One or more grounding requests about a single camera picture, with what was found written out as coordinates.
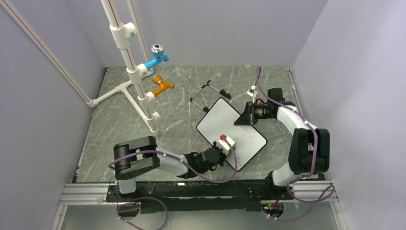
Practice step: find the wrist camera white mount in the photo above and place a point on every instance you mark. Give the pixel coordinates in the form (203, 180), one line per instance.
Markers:
(252, 93)
(226, 143)

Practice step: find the aluminium extrusion frame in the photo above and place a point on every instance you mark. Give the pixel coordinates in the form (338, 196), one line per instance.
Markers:
(95, 194)

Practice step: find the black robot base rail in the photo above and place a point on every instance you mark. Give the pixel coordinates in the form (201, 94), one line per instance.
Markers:
(248, 195)

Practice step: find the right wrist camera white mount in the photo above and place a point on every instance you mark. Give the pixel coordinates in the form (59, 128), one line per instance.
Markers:
(252, 93)

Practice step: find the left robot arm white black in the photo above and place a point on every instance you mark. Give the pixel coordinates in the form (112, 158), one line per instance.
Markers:
(138, 156)

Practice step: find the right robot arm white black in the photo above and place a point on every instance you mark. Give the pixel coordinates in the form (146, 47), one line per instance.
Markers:
(309, 150)

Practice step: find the orange faucet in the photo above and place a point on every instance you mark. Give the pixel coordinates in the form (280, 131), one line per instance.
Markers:
(162, 85)

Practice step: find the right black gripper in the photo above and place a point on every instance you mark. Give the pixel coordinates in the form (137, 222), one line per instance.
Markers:
(247, 117)

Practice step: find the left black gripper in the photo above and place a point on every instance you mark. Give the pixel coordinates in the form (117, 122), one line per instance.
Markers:
(215, 146)

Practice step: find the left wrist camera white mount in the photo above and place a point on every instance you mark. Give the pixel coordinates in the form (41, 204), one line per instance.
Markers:
(226, 143)

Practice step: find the blue faucet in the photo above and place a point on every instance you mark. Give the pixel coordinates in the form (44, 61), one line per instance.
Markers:
(159, 56)

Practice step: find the white PVC pipe frame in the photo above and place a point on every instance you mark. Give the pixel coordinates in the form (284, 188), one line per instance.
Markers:
(132, 89)

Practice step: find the black wire whiteboard stand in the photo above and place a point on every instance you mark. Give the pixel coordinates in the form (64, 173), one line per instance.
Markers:
(208, 93)

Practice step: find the small black-framed whiteboard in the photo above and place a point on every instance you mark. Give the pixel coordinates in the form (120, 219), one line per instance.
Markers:
(219, 120)

